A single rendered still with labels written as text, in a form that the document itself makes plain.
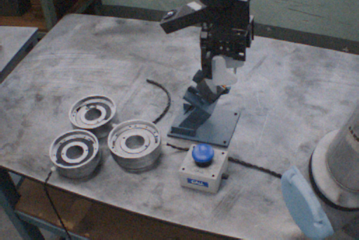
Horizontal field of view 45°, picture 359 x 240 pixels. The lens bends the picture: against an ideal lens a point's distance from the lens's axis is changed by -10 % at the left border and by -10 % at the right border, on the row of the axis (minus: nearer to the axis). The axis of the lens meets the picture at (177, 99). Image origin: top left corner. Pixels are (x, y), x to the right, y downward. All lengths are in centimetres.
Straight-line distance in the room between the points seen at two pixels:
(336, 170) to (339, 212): 7
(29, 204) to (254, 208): 65
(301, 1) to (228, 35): 170
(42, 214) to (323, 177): 82
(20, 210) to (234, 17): 79
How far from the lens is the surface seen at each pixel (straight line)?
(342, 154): 53
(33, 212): 124
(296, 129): 98
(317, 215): 59
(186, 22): 81
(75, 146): 95
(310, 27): 253
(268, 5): 252
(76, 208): 120
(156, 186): 88
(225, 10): 78
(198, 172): 84
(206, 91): 90
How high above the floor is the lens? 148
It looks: 41 degrees down
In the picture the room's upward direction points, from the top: 7 degrees counter-clockwise
